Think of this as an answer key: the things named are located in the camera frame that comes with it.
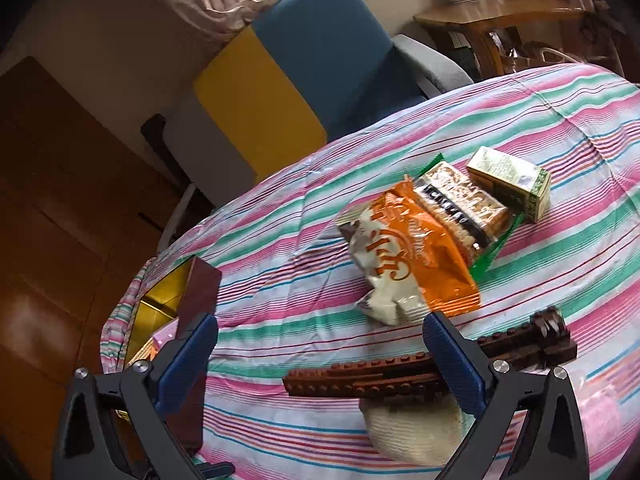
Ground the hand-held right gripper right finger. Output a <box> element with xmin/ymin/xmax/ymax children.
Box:
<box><xmin>422</xmin><ymin>311</ymin><xmax>589</xmax><ymax>480</ymax></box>

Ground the wooden side table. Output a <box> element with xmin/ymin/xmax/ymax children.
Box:
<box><xmin>414</xmin><ymin>0</ymin><xmax>586</xmax><ymax>81</ymax></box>

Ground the green cracker packet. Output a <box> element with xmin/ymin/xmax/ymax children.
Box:
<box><xmin>413</xmin><ymin>153</ymin><xmax>525</xmax><ymax>278</ymax></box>

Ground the green carton box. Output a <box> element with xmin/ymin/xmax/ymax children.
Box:
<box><xmin>466</xmin><ymin>146</ymin><xmax>552</xmax><ymax>224</ymax></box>

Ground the brown toy brick gun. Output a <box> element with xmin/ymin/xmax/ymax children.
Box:
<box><xmin>283</xmin><ymin>307</ymin><xmax>578</xmax><ymax>404</ymax></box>

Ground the pink curtain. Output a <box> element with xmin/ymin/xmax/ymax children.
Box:
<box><xmin>165</xmin><ymin>0</ymin><xmax>321</xmax><ymax>41</ymax></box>

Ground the orange snack packet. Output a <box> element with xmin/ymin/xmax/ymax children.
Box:
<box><xmin>337</xmin><ymin>176</ymin><xmax>481</xmax><ymax>326</ymax></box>

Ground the dark red gold-lined box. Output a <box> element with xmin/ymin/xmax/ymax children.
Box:
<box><xmin>113</xmin><ymin>256</ymin><xmax>223</xmax><ymax>453</ymax></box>

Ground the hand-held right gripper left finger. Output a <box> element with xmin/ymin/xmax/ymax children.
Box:
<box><xmin>52</xmin><ymin>312</ymin><xmax>219</xmax><ymax>480</ymax></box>

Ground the white knitted pouch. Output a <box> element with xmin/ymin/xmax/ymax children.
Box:
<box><xmin>360</xmin><ymin>394</ymin><xmax>469</xmax><ymax>466</ymax></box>

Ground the blue and yellow armchair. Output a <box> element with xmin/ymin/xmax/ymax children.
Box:
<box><xmin>142</xmin><ymin>0</ymin><xmax>475</xmax><ymax>241</ymax></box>

